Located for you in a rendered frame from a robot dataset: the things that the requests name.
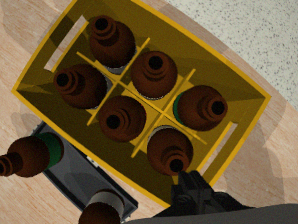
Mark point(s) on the yellow bottle crate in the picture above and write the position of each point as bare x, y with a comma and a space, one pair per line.
152, 30

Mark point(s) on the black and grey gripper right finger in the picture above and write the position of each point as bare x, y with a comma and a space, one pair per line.
209, 201

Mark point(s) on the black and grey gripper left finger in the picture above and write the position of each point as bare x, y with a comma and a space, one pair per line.
185, 198

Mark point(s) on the brown glass bottle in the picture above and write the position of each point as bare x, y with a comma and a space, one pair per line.
169, 150
84, 89
32, 155
125, 121
105, 207
149, 75
115, 45
192, 108

